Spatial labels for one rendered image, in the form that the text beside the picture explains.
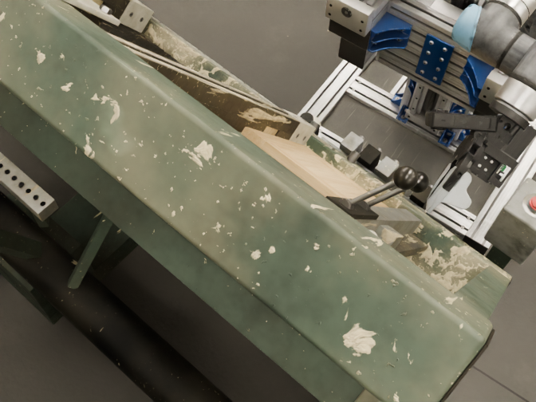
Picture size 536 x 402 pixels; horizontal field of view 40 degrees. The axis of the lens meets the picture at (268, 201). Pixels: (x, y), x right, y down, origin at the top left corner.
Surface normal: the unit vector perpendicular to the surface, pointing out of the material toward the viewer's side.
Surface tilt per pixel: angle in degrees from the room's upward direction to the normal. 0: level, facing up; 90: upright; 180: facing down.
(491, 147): 39
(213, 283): 34
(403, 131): 0
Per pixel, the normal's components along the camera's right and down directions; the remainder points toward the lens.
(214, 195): -0.35, -0.03
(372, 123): 0.01, -0.47
